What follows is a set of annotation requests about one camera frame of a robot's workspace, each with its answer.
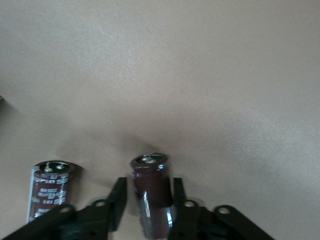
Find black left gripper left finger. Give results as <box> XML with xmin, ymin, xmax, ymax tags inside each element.
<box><xmin>0</xmin><ymin>176</ymin><xmax>128</xmax><ymax>240</ymax></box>

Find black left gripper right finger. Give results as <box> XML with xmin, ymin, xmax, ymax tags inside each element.
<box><xmin>166</xmin><ymin>177</ymin><xmax>277</xmax><ymax>240</ymax></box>

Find dark brown electrolytic capacitor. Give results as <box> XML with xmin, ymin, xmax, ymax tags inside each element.
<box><xmin>129</xmin><ymin>152</ymin><xmax>175</xmax><ymax>239</ymax></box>
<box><xmin>26</xmin><ymin>160</ymin><xmax>77</xmax><ymax>225</ymax></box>

